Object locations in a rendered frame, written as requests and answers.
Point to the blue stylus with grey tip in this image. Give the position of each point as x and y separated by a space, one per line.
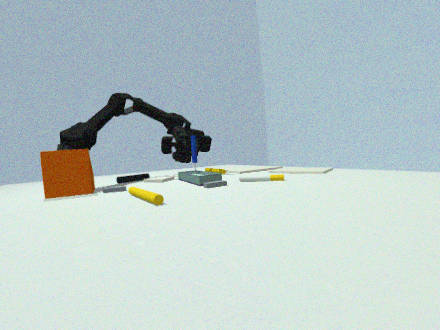
194 150

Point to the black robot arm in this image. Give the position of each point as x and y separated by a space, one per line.
83 135

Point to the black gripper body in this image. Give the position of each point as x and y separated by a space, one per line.
167 141

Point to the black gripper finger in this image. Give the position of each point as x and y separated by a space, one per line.
182 147
198 141

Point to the black cylinder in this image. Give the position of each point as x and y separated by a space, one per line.
139 177

